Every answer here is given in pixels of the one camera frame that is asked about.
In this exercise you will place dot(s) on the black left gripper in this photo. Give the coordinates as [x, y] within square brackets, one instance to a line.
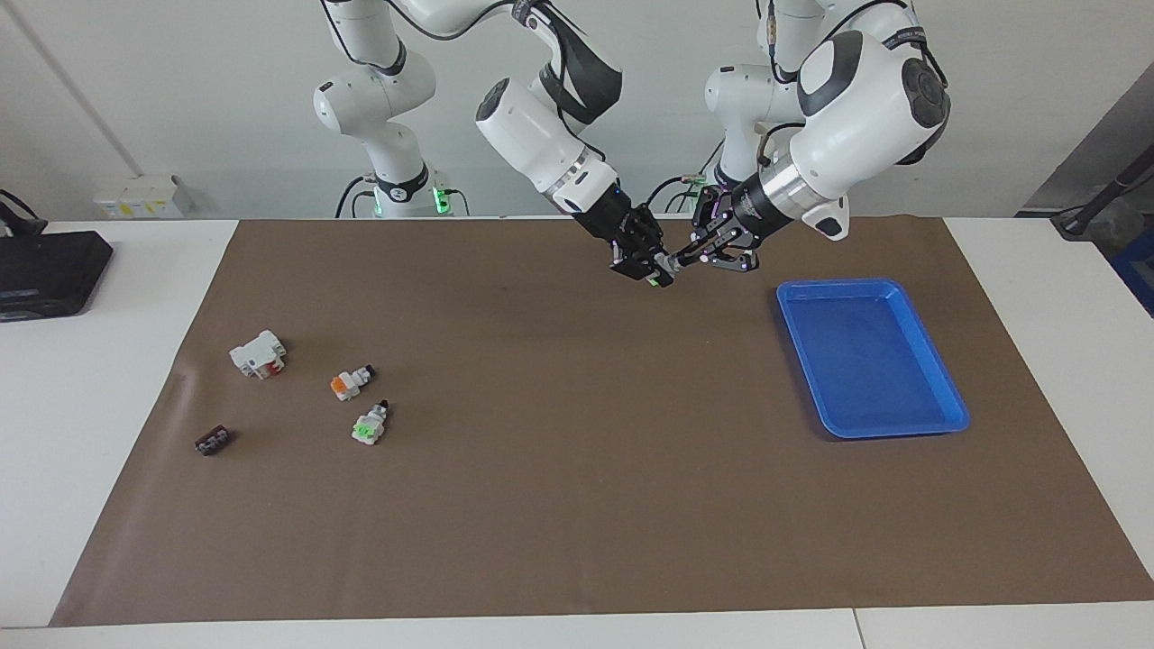
[748, 216]

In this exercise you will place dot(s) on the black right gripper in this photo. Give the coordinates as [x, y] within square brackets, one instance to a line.
[620, 223]

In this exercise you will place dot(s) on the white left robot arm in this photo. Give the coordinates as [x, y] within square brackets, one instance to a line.
[865, 99]

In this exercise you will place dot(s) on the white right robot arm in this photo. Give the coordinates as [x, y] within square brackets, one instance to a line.
[527, 135]

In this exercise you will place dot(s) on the blue plastic tray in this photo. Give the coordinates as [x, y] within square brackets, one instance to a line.
[865, 361]

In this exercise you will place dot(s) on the brown table mat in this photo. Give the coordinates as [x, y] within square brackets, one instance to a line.
[577, 496]

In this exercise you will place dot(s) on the black tripod stand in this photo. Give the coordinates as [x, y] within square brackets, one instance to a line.
[1118, 180]

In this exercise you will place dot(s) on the white circuit breaker red lever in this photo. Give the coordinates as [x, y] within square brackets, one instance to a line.
[257, 353]

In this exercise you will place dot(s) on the blue crate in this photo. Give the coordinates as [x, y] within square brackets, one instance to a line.
[1138, 270]

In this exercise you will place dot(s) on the small black terminal block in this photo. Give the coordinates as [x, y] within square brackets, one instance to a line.
[214, 441]

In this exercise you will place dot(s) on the black electronics box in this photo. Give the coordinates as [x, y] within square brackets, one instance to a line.
[45, 270]

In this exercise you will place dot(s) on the white selector switch orange block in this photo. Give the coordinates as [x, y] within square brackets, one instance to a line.
[347, 385]

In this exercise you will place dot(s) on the white selector switch green block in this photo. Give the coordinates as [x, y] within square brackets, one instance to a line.
[368, 425]

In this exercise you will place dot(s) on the white wall socket box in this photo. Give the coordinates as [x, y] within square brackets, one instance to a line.
[144, 196]

